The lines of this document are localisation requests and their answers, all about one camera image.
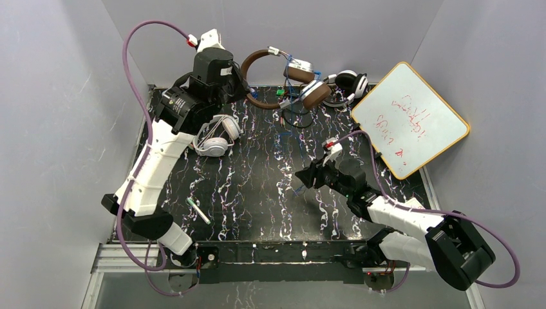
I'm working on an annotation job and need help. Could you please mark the brown headphones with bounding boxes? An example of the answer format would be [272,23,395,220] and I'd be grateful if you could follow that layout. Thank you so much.
[240,46,332,111]

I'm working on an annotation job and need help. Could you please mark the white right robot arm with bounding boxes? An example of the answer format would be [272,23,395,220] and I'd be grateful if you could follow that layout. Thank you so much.
[295,159,496,291]

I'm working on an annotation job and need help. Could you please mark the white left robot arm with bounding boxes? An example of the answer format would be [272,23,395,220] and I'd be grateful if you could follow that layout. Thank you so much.
[101,47,249,256]

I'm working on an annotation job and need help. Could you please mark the black and white headphones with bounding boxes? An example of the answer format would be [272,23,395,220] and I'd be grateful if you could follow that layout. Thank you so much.
[323,70,370,108]

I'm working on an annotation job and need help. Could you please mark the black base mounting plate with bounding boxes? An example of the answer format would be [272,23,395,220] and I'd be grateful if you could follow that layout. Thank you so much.
[165,240,407,285]

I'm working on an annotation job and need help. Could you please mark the white marker pen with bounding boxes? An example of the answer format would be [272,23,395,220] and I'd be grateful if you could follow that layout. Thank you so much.
[186,198,211,225]

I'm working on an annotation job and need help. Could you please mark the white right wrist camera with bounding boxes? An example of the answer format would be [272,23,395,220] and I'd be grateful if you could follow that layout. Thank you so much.
[322,138,343,166]

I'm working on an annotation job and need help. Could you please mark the loose black audio cable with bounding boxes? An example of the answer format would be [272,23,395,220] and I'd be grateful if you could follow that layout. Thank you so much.
[281,102,317,129]

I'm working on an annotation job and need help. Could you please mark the whiteboard with orange frame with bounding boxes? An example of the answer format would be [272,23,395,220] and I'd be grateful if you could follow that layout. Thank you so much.
[351,62,470,180]

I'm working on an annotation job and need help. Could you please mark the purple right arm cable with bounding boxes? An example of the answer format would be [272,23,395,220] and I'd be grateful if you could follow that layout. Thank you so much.
[326,130,522,294]

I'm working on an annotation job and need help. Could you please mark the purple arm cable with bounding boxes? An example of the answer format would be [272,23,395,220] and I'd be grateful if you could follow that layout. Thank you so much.
[116,20,197,297]
[326,130,522,294]

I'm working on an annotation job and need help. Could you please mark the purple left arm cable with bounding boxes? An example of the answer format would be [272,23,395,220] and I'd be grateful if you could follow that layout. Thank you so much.
[116,20,197,297]

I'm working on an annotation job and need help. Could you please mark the aluminium frame rail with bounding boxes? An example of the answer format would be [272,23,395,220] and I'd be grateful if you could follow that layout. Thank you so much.
[90,243,475,274]

